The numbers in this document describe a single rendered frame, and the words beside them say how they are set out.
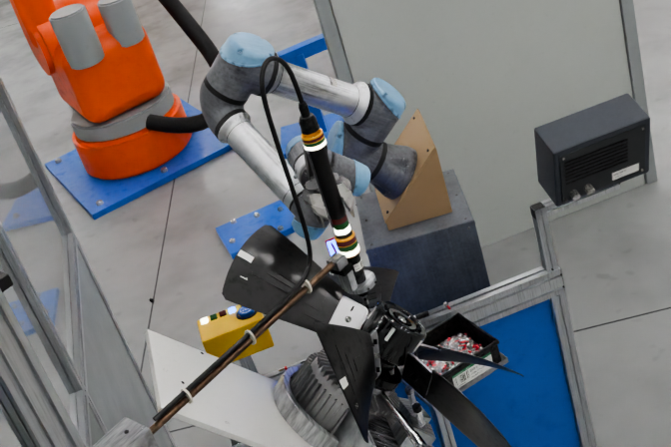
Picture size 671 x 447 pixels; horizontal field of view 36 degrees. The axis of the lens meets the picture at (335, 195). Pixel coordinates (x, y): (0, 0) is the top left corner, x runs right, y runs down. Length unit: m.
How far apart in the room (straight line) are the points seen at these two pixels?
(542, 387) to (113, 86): 3.47
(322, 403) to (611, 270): 2.27
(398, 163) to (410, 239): 0.21
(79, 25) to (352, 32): 2.10
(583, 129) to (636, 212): 1.92
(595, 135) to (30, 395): 1.51
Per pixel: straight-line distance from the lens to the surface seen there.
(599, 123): 2.62
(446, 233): 2.80
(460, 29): 4.03
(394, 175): 2.78
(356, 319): 2.13
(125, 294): 4.99
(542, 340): 2.91
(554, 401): 3.06
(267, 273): 2.11
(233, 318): 2.58
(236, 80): 2.48
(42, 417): 1.68
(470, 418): 2.08
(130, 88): 5.84
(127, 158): 5.90
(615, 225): 4.44
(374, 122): 2.69
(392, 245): 2.79
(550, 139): 2.59
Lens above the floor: 2.50
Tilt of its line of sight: 29 degrees down
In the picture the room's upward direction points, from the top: 18 degrees counter-clockwise
